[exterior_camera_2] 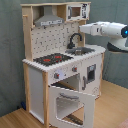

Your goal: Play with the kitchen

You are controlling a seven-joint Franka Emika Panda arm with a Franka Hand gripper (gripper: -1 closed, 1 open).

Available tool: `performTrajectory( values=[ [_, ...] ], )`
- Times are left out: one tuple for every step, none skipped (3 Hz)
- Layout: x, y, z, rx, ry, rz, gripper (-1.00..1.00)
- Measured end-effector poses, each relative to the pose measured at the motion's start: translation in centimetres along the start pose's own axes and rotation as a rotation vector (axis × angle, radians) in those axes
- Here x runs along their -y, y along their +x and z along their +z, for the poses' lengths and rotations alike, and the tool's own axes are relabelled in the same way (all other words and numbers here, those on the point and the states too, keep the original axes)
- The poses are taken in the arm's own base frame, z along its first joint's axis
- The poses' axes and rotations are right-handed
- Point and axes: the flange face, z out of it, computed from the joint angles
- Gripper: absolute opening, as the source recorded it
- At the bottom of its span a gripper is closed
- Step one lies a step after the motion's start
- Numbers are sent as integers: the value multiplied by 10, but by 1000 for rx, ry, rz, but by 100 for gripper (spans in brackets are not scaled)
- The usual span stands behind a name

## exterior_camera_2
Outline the grey toy sink basin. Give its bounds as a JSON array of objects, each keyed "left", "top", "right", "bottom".
[{"left": 65, "top": 47, "right": 95, "bottom": 56}]

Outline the black toy faucet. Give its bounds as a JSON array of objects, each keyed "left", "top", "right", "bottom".
[{"left": 67, "top": 33, "right": 82, "bottom": 49}]

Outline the black toy stovetop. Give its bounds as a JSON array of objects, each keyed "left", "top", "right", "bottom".
[{"left": 34, "top": 53, "right": 71, "bottom": 67}]

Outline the grey fridge door handle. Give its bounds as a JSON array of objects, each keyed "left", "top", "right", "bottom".
[{"left": 82, "top": 76, "right": 86, "bottom": 90}]

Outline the white toy microwave door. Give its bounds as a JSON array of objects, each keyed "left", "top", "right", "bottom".
[{"left": 68, "top": 6, "right": 82, "bottom": 20}]

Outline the left red stove knob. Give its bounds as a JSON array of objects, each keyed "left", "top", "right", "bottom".
[{"left": 54, "top": 73, "right": 60, "bottom": 79}]

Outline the grey toy range hood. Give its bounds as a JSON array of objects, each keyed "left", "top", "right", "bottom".
[{"left": 35, "top": 5, "right": 64, "bottom": 27}]

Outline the white toy oven door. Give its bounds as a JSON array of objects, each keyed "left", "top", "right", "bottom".
[{"left": 49, "top": 86, "right": 95, "bottom": 128}]

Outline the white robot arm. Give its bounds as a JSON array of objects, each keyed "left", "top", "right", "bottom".
[{"left": 80, "top": 21, "right": 128, "bottom": 53}]

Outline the grey ice dispenser panel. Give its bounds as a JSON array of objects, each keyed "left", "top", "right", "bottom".
[{"left": 87, "top": 65, "right": 96, "bottom": 83}]

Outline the wooden toy kitchen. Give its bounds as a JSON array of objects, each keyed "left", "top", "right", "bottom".
[{"left": 22, "top": 2, "right": 105, "bottom": 128}]

